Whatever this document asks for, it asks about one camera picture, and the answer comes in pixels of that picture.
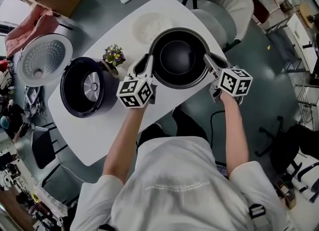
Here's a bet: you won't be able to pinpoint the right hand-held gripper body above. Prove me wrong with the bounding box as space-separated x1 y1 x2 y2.
208 67 254 105

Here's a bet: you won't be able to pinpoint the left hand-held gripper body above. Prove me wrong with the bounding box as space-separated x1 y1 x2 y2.
116 74 158 111

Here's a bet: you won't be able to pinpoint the black pot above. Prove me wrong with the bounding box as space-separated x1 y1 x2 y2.
148 26 211 90

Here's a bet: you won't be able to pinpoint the white steamer plate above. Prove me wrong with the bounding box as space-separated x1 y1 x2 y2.
132 11 175 44

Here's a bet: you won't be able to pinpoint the person's right forearm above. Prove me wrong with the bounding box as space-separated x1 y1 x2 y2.
218 91 249 181

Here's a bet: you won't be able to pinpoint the person's left forearm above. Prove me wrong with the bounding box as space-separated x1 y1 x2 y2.
102 107 150 185

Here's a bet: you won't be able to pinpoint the purple flower potted plant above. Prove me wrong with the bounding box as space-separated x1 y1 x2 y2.
100 43 126 78

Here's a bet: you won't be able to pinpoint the light grey chair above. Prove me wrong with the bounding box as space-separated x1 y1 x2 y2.
181 0 255 53

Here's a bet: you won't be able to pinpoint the open rice cooker lid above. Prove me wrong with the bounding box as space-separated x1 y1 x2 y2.
16 33 121 119

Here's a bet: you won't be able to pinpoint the person's black trousers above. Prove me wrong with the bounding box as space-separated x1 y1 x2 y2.
138 107 209 151

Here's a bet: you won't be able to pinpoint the wooden chair red seat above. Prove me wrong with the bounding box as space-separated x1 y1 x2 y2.
250 0 285 34

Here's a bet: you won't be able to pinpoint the black office chair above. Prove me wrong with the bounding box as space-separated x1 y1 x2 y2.
255 115 319 176

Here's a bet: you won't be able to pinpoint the person's white shirt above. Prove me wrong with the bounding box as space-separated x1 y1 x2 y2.
70 136 298 231

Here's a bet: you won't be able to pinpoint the pink armchair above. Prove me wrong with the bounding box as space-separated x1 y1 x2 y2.
4 3 61 59

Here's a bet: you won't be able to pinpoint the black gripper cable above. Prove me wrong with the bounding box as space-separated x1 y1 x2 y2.
209 110 225 149

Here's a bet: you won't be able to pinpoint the dark strap buckle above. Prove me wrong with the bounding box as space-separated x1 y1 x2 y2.
249 203 267 220

